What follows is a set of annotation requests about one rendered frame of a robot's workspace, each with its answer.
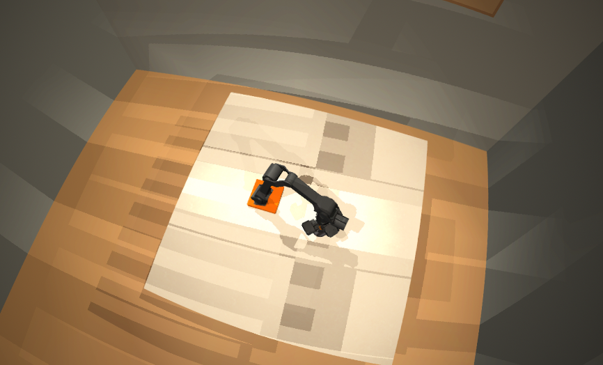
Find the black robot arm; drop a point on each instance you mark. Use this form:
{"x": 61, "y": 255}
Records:
{"x": 325, "y": 207}

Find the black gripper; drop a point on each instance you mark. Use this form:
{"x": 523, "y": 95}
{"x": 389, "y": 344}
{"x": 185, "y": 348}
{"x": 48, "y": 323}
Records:
{"x": 312, "y": 226}

